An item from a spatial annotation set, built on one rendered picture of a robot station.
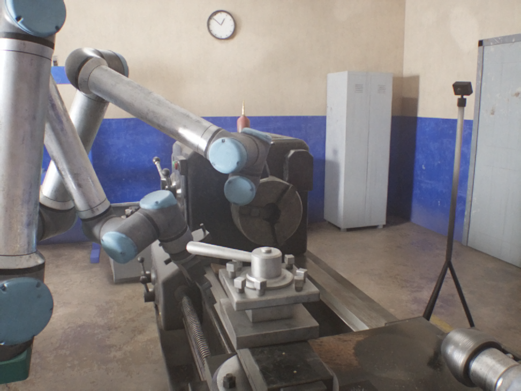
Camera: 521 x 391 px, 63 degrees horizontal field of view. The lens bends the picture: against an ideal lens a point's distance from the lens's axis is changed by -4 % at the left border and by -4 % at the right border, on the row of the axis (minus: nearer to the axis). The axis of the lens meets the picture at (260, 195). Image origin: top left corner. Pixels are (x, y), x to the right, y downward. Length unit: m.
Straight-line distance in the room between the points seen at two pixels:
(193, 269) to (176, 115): 0.42
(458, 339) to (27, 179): 0.84
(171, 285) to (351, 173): 3.61
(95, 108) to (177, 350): 1.13
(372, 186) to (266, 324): 4.53
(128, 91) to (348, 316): 0.92
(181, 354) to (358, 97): 3.77
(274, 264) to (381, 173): 4.56
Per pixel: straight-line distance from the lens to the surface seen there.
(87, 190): 1.20
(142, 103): 1.23
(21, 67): 0.97
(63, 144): 1.16
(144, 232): 1.14
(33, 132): 0.97
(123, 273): 3.86
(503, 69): 4.78
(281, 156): 1.80
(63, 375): 2.82
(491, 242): 4.91
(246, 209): 1.55
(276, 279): 0.86
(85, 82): 1.35
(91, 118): 1.54
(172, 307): 1.90
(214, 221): 1.77
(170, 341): 2.16
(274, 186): 1.59
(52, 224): 1.71
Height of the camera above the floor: 1.48
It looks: 12 degrees down
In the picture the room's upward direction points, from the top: straight up
